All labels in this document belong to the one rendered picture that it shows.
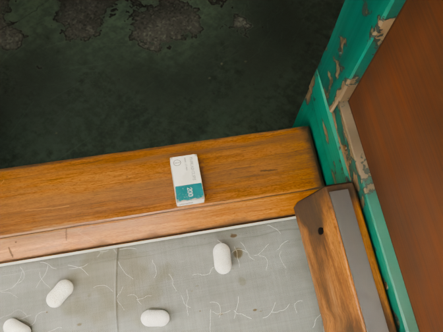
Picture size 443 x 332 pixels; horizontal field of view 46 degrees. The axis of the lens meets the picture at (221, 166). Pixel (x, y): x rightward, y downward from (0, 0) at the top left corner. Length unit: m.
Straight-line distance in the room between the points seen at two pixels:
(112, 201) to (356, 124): 0.31
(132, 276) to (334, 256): 0.25
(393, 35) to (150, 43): 1.27
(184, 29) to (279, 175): 1.12
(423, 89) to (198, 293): 0.36
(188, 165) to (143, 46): 1.08
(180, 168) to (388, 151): 0.26
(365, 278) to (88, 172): 0.36
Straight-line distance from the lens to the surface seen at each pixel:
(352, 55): 0.56
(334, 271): 0.58
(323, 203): 0.59
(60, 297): 0.66
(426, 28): 0.46
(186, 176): 0.65
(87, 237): 0.67
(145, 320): 0.64
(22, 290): 0.69
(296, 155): 0.70
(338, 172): 0.64
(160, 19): 1.76
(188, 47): 1.70
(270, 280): 0.67
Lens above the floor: 1.39
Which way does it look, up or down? 68 degrees down
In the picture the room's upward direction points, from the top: 9 degrees clockwise
